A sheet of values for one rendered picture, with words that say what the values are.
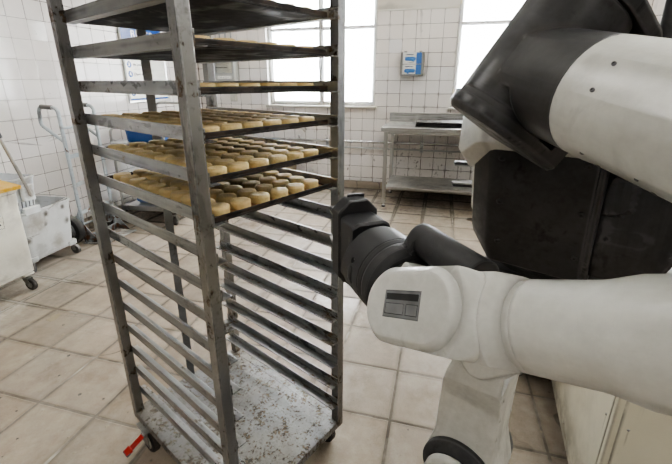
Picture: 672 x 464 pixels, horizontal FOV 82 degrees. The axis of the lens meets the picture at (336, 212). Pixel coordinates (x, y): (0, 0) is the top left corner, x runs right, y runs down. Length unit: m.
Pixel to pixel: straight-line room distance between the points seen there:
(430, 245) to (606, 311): 0.17
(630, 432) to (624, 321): 1.14
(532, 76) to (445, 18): 4.56
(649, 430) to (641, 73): 1.16
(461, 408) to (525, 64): 0.64
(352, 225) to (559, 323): 0.27
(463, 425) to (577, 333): 0.62
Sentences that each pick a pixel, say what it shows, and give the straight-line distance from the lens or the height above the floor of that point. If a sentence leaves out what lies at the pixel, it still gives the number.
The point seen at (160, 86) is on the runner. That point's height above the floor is 1.32.
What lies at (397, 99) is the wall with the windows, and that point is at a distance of 4.89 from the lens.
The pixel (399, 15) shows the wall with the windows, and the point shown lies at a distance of 4.94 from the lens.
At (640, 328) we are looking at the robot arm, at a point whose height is 1.22.
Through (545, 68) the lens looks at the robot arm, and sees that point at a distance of 0.35.
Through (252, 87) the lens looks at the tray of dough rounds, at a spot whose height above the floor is 1.32.
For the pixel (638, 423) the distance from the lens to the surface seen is 1.36.
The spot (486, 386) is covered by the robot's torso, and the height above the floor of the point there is 0.85.
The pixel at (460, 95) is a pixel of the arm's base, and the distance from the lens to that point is 0.40.
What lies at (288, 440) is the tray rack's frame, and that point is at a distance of 1.57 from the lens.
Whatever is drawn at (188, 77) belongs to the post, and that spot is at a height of 1.34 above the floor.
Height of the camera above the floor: 1.33
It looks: 19 degrees down
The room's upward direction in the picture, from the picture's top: straight up
